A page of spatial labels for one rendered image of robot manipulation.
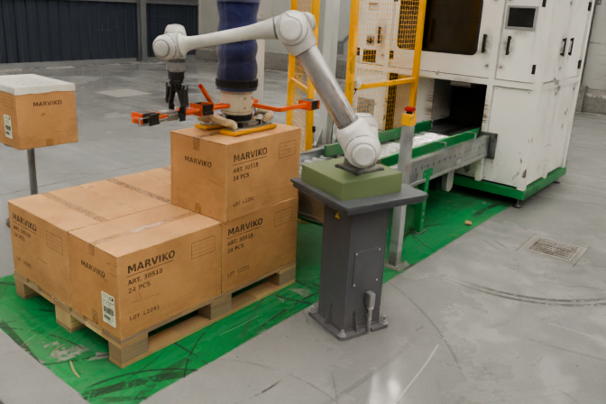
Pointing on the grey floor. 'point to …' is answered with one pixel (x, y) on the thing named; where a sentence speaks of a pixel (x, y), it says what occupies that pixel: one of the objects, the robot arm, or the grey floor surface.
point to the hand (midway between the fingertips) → (177, 114)
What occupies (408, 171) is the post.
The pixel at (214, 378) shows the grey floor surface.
